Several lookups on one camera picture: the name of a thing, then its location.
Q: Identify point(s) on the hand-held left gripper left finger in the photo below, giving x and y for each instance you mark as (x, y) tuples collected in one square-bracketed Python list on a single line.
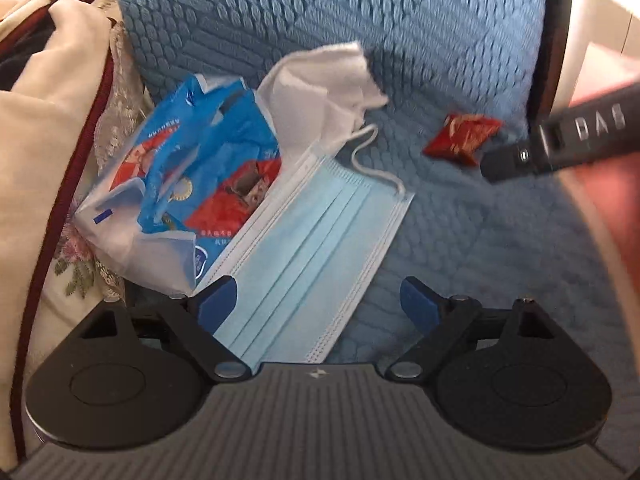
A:
[(217, 301)]

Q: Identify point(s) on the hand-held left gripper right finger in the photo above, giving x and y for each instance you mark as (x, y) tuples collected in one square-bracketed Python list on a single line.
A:
[(417, 305)]

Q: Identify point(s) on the pink cardboard box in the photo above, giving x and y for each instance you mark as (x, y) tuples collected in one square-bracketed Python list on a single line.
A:
[(615, 220)]

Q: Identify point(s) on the blue face mask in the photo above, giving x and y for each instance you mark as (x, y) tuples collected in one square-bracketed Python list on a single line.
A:
[(310, 250)]

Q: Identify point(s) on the red snack wrapper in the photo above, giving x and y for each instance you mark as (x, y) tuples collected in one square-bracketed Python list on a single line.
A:
[(460, 137)]

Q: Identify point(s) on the blue tissue packet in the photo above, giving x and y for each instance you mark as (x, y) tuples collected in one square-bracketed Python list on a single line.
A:
[(165, 160)]

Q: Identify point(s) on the white tissue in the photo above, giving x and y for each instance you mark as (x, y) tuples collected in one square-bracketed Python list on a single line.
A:
[(320, 90)]

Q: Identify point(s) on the floral bed sheet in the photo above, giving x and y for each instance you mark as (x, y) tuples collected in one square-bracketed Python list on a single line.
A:
[(80, 260)]

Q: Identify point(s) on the blue quilted chair cushion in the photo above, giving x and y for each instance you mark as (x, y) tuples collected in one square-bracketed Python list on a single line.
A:
[(425, 35)]

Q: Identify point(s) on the white folding chair black frame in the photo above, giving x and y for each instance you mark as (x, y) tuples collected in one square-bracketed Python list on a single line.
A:
[(550, 35)]

